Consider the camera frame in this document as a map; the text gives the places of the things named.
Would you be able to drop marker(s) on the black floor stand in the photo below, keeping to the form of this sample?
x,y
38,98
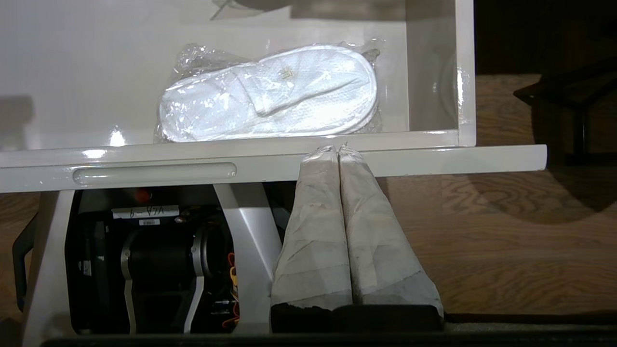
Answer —
x,y
583,91

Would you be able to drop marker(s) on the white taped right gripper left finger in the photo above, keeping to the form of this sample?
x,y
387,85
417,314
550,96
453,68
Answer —
x,y
315,241

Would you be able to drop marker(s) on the short white slippers in plastic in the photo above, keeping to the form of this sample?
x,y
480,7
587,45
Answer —
x,y
289,96

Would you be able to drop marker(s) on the silver robot base chassis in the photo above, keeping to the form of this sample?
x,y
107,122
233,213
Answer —
x,y
250,231

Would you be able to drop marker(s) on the glossy grey drawer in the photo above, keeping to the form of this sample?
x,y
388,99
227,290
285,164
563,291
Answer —
x,y
193,164

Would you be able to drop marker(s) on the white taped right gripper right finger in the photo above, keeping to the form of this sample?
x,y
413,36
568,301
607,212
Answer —
x,y
381,255

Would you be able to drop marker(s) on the white handwritten label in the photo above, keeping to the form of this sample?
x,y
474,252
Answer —
x,y
144,212

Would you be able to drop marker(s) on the red emergency stop button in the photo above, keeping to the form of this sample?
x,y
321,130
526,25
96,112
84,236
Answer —
x,y
143,195

